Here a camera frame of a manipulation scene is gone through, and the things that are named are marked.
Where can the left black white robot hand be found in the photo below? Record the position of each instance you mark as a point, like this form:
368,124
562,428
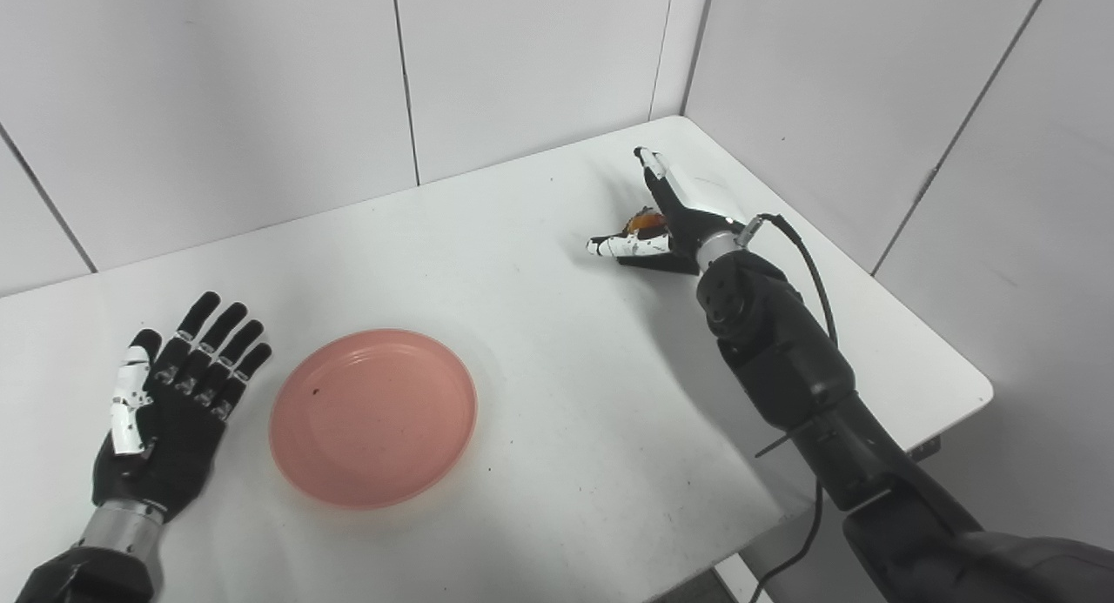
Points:
174,438

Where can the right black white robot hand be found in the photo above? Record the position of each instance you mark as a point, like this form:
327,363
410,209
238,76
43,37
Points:
692,207

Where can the chocolate cake slice with fruit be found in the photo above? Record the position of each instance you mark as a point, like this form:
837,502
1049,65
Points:
646,224

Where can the pink round plate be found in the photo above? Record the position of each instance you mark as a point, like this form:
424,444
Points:
374,420

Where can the white table leg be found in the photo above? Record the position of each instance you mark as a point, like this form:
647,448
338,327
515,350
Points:
735,581

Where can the black table frame bracket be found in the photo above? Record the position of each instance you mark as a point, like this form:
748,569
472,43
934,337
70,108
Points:
927,449

